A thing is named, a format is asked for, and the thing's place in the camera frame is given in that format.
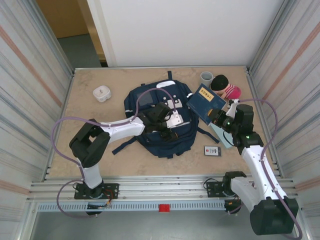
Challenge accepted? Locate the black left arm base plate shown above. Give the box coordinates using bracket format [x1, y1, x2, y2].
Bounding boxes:
[74, 183, 120, 200]

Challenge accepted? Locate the navy blue backpack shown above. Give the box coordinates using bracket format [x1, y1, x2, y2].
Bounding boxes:
[111, 70, 221, 159]

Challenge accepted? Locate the brown wooden door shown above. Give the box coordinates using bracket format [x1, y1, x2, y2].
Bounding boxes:
[36, 0, 106, 62]

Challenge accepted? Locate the translucent striped side panel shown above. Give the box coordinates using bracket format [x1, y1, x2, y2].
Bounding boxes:
[246, 0, 320, 240]
[0, 0, 76, 240]

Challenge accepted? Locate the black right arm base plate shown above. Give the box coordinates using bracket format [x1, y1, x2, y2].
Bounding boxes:
[206, 180, 233, 198]

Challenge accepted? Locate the grey slotted cable duct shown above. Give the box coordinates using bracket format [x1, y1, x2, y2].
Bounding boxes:
[36, 201, 242, 213]

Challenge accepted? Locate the dark blue book yellow label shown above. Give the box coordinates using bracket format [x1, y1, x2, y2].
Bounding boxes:
[186, 83, 228, 126]

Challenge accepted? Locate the white door frame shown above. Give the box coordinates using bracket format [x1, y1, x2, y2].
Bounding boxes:
[86, 0, 118, 67]

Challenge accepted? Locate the white round case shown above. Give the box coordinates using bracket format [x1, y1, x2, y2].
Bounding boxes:
[92, 84, 113, 103]

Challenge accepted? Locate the aluminium mounting rail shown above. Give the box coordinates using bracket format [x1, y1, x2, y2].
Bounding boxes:
[29, 174, 296, 202]

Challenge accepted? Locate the black card box white label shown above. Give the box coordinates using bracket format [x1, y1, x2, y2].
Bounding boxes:
[204, 146, 223, 158]

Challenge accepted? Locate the grey cup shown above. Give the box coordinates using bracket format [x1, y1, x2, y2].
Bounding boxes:
[199, 71, 214, 89]

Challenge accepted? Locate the pink black plush doll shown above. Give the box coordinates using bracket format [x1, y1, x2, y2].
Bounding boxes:
[210, 74, 242, 102]

